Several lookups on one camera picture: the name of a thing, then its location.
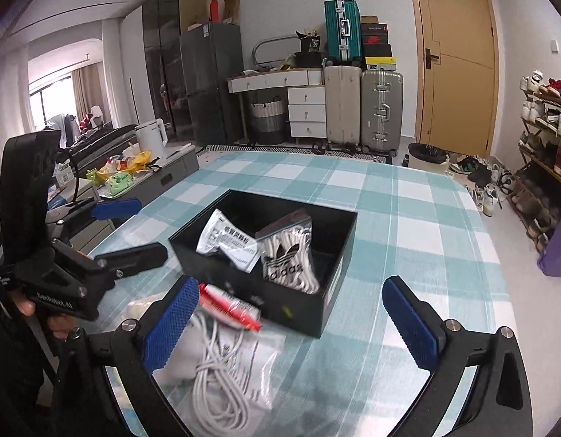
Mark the person's left hand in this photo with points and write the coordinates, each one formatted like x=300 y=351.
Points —
x=23 y=306

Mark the grey low cabinet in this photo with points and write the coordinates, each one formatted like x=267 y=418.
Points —
x=171 y=173

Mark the yellow plastic bag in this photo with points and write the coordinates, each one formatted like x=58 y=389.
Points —
x=139 y=161

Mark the white grey plastic packet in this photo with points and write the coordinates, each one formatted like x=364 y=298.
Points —
x=225 y=241

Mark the black cardboard box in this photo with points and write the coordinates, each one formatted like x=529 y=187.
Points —
x=303 y=318

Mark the teal white checkered tablecloth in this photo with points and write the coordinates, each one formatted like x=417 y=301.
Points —
x=398 y=218

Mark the black printed bag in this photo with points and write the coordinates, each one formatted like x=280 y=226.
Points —
x=310 y=43

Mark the dark glass wardrobe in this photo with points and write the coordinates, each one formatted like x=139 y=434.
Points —
x=162 y=54

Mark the brown cardboard box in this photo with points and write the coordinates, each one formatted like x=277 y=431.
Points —
x=369 y=19

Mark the silver hard suitcase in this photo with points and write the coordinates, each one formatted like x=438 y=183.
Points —
x=382 y=109

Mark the red black shoe box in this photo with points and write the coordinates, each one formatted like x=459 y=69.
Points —
x=375 y=38

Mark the racked assorted shoes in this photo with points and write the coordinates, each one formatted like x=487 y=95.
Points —
x=537 y=84

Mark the purple bag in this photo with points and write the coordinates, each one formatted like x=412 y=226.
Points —
x=555 y=250

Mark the white oval frame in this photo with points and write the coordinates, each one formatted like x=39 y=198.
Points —
x=262 y=48

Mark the white electric kettle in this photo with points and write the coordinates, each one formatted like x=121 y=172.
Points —
x=150 y=139

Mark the woven laundry basket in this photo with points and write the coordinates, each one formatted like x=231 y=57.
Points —
x=266 y=118

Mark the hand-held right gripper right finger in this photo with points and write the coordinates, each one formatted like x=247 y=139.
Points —
x=410 y=327

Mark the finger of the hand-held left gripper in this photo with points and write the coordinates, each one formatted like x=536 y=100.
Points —
x=134 y=259
x=116 y=209

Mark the grey refrigerator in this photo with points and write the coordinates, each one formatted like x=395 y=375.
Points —
x=212 y=77

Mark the pile of loose sneakers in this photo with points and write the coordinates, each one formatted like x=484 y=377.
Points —
x=483 y=177

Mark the teal hard suitcase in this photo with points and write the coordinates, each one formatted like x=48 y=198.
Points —
x=341 y=32

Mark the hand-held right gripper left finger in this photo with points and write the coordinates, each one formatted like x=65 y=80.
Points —
x=171 y=323

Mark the zip bag of white laces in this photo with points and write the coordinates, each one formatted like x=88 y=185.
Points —
x=285 y=255

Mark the brown paper bag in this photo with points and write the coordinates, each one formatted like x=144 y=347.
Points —
x=231 y=10

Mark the red white packet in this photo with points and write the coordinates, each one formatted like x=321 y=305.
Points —
x=230 y=305

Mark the black ribbed case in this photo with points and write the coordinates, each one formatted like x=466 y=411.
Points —
x=103 y=145

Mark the beige curtain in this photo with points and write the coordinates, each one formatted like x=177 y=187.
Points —
x=87 y=91

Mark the white desk with drawers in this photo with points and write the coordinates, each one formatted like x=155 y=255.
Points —
x=307 y=100

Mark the trash bin with black liner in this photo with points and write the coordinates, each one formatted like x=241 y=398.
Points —
x=426 y=157

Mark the red paper bag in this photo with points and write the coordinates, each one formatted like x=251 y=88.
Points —
x=215 y=11

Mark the beige hard suitcase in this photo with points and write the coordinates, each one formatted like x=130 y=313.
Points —
x=344 y=104

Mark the black white patterned rug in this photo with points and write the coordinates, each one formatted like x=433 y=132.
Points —
x=280 y=149

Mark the yellow black shoe box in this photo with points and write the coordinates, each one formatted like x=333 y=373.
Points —
x=379 y=63

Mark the tan wooden door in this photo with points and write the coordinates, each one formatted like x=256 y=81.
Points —
x=458 y=100

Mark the wooden shoe rack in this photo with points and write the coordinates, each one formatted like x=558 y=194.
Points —
x=535 y=166

